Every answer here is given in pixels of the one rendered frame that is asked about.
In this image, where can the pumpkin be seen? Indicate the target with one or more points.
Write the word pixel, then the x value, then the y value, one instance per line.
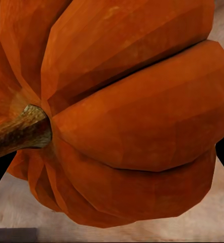
pixel 113 106

